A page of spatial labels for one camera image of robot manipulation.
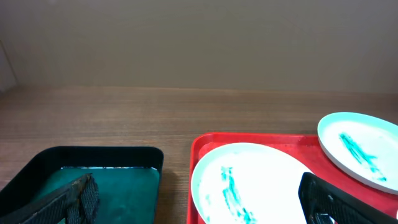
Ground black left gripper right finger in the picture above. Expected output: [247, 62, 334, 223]
[298, 172, 397, 224]

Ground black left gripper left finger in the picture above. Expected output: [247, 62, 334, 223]
[1, 173, 100, 224]

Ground white plate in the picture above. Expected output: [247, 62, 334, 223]
[317, 112, 397, 195]
[191, 142, 309, 224]

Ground black water tray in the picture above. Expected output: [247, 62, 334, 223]
[1, 146, 164, 223]

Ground red serving tray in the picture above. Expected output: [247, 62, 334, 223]
[189, 132, 397, 219]

